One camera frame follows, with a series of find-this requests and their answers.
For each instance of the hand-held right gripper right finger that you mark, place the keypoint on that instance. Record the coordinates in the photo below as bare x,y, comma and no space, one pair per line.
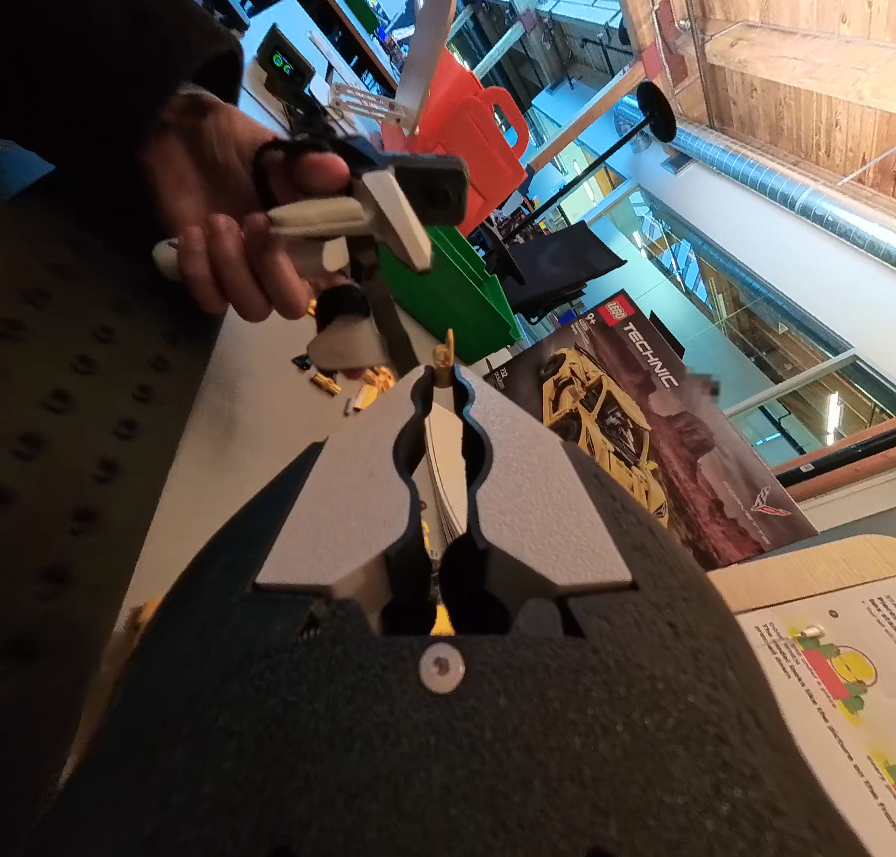
539,514

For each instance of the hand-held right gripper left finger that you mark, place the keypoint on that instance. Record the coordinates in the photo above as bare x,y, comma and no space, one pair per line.
343,507

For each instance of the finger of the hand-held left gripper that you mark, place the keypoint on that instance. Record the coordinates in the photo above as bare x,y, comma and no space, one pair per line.
346,346
395,220

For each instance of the small yellow toy brick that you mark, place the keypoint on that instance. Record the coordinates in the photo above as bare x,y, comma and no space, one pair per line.
443,360

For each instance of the person's left forearm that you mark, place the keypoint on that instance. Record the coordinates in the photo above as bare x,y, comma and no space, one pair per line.
105,45

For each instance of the person's left hand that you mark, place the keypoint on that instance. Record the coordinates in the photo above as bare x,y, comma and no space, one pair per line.
210,192

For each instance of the pile of yellow toy bricks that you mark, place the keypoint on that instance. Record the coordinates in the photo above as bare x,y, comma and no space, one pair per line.
374,379

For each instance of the orange plastic carry case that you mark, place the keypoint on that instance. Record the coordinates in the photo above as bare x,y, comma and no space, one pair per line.
483,150
455,80

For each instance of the green plastic bin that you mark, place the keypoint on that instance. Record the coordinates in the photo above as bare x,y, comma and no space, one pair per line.
455,297

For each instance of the white instruction booklet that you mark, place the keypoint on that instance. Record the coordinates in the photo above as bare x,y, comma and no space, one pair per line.
448,472

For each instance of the toy box with yellow car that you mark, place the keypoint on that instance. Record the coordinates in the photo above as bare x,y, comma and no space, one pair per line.
665,451

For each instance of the black mesh office chair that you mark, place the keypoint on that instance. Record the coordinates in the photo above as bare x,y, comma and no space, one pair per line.
560,262

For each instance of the small black display device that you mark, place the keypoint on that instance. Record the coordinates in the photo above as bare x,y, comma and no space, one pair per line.
283,59

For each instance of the small green bin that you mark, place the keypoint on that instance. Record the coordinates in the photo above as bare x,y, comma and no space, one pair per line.
360,4

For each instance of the black flat panel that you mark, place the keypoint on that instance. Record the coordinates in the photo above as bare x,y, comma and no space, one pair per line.
666,333

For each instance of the black floor lamp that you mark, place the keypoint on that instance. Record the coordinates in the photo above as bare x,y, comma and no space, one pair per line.
654,111

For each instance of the dark dimpled panel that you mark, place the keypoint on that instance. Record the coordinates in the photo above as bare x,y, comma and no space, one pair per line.
70,416

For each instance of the black tube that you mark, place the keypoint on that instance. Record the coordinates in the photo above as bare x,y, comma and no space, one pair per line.
840,454

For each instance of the printed instruction sheet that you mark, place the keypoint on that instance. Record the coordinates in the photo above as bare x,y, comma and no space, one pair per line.
826,731

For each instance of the metal bracket stand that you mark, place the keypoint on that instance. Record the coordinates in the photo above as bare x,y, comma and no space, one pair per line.
427,52

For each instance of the silver ventilation duct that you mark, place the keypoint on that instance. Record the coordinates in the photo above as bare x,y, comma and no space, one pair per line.
770,181

